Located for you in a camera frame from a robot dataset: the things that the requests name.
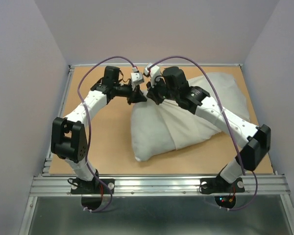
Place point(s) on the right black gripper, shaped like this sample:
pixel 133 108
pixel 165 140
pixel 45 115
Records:
pixel 152 94

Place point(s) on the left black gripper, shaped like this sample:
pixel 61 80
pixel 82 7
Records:
pixel 135 95

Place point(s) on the white pillow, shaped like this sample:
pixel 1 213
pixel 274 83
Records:
pixel 149 134

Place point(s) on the cream pillowcase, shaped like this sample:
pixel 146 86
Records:
pixel 167 126

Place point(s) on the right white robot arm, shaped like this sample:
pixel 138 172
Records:
pixel 254 141

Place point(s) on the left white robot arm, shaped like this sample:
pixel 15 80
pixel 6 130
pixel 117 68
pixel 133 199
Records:
pixel 69 139

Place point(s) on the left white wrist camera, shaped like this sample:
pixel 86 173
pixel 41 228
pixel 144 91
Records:
pixel 136 79

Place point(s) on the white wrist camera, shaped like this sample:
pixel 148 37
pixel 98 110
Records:
pixel 136 79
pixel 153 73

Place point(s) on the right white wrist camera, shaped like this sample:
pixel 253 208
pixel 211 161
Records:
pixel 153 73

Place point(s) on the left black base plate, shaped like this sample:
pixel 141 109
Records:
pixel 79 186

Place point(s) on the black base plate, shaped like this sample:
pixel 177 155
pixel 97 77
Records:
pixel 219 185
pixel 79 186

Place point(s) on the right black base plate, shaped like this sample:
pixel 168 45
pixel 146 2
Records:
pixel 219 185

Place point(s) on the aluminium rail frame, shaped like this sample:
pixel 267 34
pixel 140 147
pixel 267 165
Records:
pixel 158 197

